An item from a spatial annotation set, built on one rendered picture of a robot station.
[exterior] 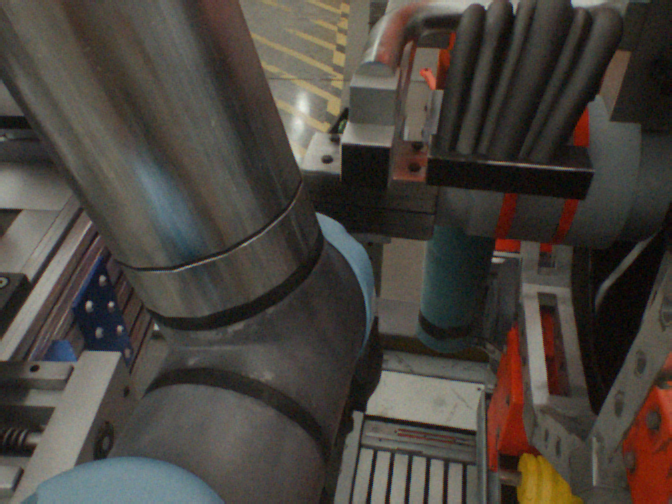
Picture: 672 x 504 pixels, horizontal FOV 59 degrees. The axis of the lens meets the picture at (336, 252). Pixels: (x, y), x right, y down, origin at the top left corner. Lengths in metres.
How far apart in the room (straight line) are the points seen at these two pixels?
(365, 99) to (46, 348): 0.45
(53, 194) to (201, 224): 0.65
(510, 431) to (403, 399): 0.57
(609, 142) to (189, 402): 0.42
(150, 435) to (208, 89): 0.11
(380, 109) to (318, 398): 0.19
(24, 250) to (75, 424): 0.30
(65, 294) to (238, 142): 0.54
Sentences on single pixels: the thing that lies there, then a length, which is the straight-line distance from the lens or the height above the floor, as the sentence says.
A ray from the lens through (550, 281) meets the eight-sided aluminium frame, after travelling 0.82.
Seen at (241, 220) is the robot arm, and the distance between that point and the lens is 0.19.
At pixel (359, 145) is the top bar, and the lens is 0.35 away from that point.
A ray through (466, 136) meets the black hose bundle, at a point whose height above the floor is 0.99.
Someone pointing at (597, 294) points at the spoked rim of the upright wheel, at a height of 0.63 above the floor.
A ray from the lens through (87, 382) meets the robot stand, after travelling 0.52.
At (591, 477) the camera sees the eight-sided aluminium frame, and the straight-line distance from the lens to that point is 0.47.
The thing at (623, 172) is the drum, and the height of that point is 0.89.
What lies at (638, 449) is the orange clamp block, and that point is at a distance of 0.40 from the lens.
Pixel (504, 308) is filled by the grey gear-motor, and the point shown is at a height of 0.39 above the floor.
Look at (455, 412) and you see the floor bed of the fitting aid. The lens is 1.33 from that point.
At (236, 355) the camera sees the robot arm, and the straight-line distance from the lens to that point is 0.22.
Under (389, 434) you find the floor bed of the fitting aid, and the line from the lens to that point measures 1.28.
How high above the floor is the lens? 1.15
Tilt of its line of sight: 40 degrees down
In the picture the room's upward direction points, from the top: straight up
